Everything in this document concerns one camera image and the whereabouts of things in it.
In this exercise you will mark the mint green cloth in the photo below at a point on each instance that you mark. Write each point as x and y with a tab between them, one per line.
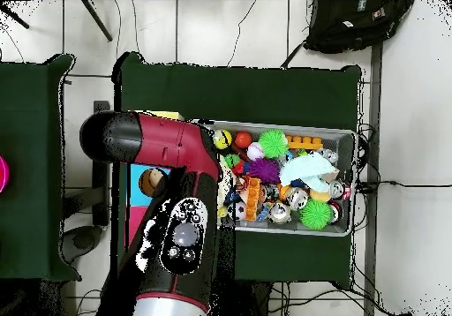
307	169

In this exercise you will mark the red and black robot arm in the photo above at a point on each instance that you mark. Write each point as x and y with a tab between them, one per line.
159	139

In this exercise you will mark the wooden box with three holes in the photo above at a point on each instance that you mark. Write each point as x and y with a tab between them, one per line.
137	189

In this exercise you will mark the purple spiky ball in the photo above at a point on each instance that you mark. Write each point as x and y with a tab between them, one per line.
264	171

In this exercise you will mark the small soccer ball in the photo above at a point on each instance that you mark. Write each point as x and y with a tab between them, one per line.
241	211

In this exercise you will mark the green spiky ball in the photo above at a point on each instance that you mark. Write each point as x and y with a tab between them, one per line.
316	214
273	143

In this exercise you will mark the black flat panel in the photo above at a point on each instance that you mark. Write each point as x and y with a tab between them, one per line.
101	196

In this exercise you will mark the grey stand base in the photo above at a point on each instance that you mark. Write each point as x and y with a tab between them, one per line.
83	240

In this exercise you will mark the black backpack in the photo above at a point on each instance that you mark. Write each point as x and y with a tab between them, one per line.
353	26

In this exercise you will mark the black rod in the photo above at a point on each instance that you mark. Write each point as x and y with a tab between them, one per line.
14	16
97	21

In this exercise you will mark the green cloth side table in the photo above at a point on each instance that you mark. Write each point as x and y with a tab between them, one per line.
28	153

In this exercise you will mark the pink round object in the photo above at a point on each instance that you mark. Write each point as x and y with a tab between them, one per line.
3	174

